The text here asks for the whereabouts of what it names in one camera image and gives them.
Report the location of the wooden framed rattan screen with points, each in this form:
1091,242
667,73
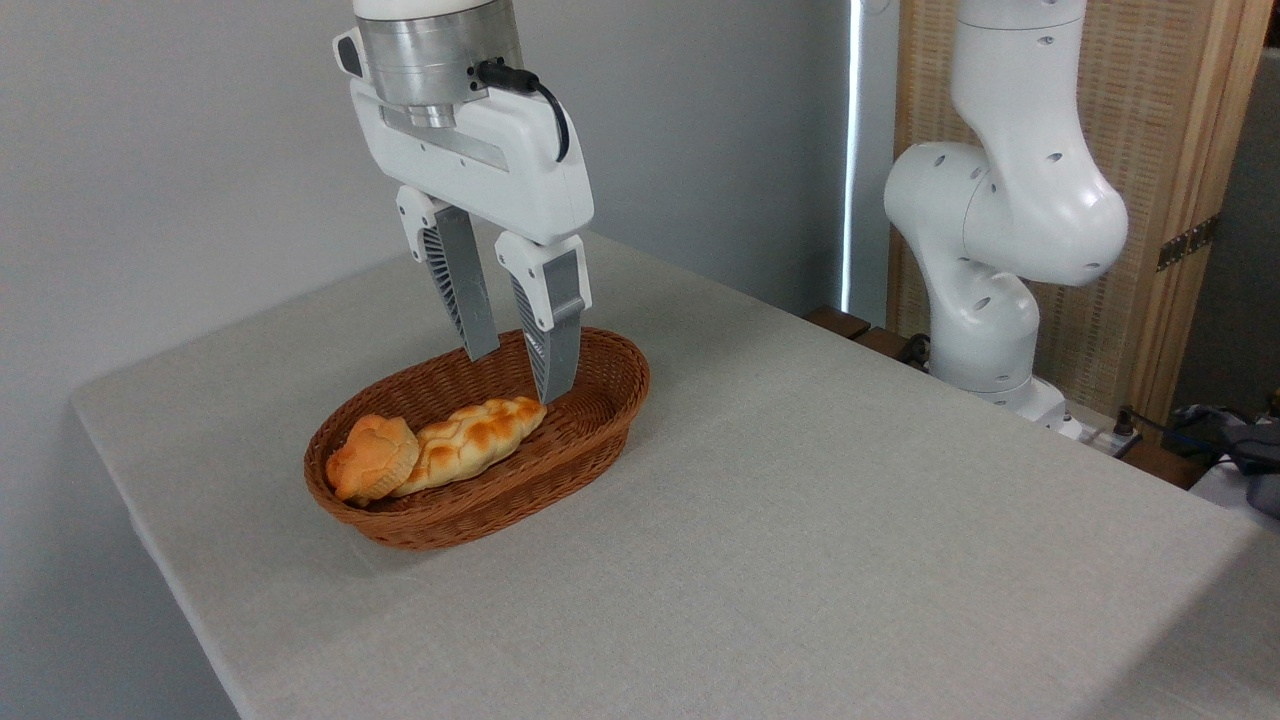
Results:
1150,120

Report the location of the grey linen tablecloth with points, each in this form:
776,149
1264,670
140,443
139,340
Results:
800,560

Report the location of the long braided bread loaf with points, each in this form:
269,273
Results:
470,440

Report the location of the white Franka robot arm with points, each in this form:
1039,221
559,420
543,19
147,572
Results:
1005,210

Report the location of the brown oval wicker basket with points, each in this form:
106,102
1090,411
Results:
590,420

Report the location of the black plug at robot base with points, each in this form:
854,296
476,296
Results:
1124,430

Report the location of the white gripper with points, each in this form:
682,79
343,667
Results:
500,165

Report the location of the metal screen hinge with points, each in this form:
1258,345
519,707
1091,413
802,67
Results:
1188,243

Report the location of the round orange bread roll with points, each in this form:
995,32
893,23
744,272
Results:
372,458

